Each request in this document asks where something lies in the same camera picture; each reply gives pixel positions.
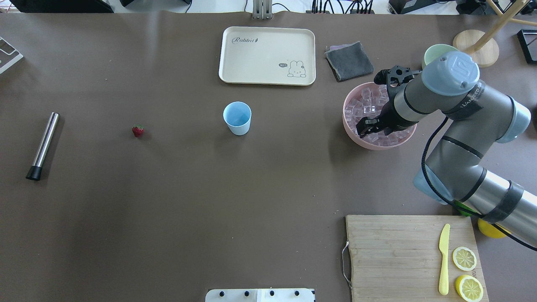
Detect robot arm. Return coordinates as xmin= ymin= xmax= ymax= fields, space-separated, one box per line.
xmin=357 ymin=50 xmax=537 ymax=250

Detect beige rabbit tray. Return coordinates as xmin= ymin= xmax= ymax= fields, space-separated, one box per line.
xmin=219 ymin=26 xmax=316 ymax=86

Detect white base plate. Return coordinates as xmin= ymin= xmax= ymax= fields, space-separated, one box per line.
xmin=205 ymin=287 xmax=316 ymax=302

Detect grey folded cloth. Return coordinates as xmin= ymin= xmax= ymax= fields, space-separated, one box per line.
xmin=325 ymin=41 xmax=374 ymax=82

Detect wooden cutting board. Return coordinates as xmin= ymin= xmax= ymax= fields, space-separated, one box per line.
xmin=346 ymin=215 xmax=478 ymax=302

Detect blue plastic cup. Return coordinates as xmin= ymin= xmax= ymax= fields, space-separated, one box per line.
xmin=223 ymin=102 xmax=252 ymax=135

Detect green bowl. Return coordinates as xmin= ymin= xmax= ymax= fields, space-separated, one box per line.
xmin=422 ymin=44 xmax=458 ymax=70

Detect whole yellow lemon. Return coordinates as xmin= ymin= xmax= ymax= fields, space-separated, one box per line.
xmin=477 ymin=219 xmax=507 ymax=239

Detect green lime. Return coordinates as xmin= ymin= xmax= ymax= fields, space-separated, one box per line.
xmin=454 ymin=200 xmax=474 ymax=217

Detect wooden mug tree stand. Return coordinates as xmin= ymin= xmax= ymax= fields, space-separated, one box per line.
xmin=453 ymin=0 xmax=536 ymax=68

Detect lemon slice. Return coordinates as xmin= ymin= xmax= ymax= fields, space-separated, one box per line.
xmin=451 ymin=246 xmax=477 ymax=271

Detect red strawberry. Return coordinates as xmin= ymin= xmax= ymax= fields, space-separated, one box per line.
xmin=132 ymin=125 xmax=145 ymax=138

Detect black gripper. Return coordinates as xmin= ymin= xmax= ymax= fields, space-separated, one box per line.
xmin=355 ymin=99 xmax=418 ymax=138

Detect yellow plastic knife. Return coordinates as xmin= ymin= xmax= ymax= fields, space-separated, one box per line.
xmin=438 ymin=224 xmax=451 ymax=296

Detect pink bowl of ice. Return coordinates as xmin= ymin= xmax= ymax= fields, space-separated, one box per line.
xmin=342 ymin=82 xmax=417 ymax=150

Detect lemon half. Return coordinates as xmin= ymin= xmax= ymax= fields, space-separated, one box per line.
xmin=455 ymin=275 xmax=485 ymax=302

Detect steel muddler black tip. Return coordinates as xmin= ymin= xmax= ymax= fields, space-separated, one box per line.
xmin=25 ymin=112 xmax=60 ymax=180

